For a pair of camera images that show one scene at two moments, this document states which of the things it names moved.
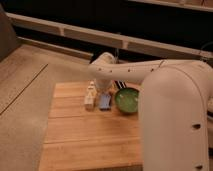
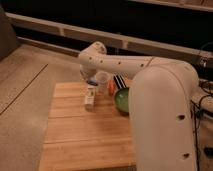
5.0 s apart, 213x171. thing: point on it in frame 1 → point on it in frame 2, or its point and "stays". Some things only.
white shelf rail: x=111 y=38 stays
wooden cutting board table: x=79 y=139 stays
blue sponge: x=105 y=102 → x=92 y=81
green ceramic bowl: x=127 y=100 stays
